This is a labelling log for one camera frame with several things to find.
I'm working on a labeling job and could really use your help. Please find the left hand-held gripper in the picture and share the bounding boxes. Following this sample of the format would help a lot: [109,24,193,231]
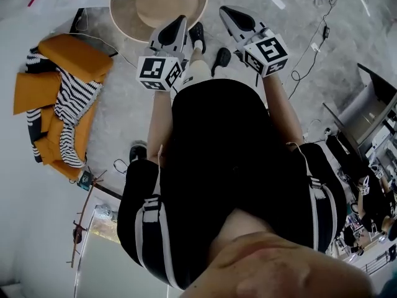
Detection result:
[135,14,190,93]

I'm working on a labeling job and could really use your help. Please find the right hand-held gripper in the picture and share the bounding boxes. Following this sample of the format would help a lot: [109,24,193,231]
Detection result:
[219,5,290,78]

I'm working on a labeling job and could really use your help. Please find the person's left forearm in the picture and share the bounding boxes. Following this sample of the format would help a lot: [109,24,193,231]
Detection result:
[146,89,175,165]

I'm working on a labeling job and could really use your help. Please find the person's right forearm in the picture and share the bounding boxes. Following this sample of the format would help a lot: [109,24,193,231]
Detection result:
[262,71,305,146]

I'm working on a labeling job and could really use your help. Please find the round wooden table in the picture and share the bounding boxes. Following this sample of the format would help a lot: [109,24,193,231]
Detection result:
[109,0,210,43]

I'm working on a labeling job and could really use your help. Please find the person's left black shoe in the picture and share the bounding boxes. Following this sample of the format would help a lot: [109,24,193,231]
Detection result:
[189,21,207,55]

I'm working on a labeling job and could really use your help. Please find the person's black shoe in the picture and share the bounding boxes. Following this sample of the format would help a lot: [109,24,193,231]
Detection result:
[189,21,207,55]
[210,47,232,78]

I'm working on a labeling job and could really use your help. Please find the person's left leg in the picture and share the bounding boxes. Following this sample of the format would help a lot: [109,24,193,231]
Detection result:
[189,40,207,63]

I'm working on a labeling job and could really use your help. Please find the person's right black shoe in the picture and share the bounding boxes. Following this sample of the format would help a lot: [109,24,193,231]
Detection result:
[210,47,232,78]

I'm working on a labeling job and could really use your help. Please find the person's beige shorts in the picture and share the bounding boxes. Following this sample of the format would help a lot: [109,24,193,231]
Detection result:
[177,58,215,90]

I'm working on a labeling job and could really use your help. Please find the orange sofa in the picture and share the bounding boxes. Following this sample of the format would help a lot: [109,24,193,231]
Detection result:
[12,32,114,180]

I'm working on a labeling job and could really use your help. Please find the black white striped blanket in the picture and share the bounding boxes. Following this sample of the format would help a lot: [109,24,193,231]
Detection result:
[24,46,104,169]

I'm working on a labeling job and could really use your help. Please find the person's black shirt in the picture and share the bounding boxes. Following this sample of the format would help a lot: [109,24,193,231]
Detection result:
[116,78,347,291]

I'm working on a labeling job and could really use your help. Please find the grey metal cabinet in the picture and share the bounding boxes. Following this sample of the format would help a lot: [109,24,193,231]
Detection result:
[322,62,397,150]

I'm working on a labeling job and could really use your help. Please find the teal small box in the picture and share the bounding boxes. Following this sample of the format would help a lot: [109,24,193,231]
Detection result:
[76,170,94,191]

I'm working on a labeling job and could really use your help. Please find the wooden branch coat rack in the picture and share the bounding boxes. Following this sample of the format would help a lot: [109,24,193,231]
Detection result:
[66,166,108,269]

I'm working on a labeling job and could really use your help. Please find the person's face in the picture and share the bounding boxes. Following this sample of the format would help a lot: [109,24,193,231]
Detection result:
[185,209,383,298]

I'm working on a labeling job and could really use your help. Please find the thin white floor cable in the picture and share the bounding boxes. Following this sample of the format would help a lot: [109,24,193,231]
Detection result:
[76,29,138,71]

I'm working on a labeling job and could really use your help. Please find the black floor cable with adapter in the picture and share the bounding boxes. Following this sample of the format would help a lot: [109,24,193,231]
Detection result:
[287,0,342,101]

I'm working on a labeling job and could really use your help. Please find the grey left shoulder strap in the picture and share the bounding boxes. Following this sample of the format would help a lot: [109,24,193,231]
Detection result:
[134,178,187,291]

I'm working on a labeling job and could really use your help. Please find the grey shoulder strap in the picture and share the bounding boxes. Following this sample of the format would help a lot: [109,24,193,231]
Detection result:
[134,178,187,291]
[305,153,339,255]

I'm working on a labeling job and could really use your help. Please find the grey right shoulder strap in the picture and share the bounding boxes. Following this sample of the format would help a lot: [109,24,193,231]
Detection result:
[305,153,339,255]

